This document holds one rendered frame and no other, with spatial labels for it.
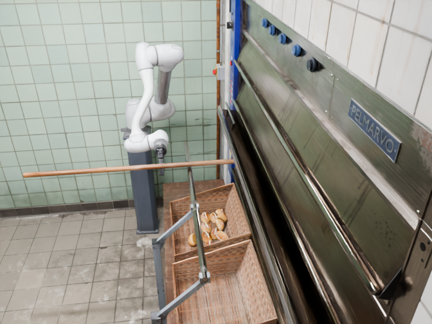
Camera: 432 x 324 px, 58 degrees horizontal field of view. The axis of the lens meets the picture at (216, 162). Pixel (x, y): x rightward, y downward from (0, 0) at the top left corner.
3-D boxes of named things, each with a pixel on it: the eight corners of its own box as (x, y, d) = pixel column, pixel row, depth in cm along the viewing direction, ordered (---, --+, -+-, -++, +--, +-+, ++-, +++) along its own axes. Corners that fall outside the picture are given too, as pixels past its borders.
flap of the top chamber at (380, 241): (239, 63, 239) (252, 32, 230) (386, 297, 87) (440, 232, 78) (233, 61, 238) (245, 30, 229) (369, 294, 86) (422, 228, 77)
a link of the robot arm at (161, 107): (144, 110, 322) (170, 106, 330) (150, 126, 315) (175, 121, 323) (150, 39, 257) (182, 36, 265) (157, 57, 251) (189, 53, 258)
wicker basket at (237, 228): (234, 211, 294) (234, 180, 280) (251, 266, 247) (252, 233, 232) (170, 217, 288) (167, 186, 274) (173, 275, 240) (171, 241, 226)
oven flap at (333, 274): (238, 103, 253) (250, 74, 245) (363, 366, 101) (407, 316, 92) (232, 101, 252) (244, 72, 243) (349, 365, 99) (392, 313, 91)
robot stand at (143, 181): (138, 220, 376) (126, 126, 325) (159, 219, 377) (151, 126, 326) (135, 234, 358) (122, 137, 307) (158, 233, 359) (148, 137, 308)
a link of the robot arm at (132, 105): (124, 123, 317) (121, 98, 306) (146, 119, 323) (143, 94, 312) (128, 131, 304) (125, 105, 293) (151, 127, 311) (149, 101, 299)
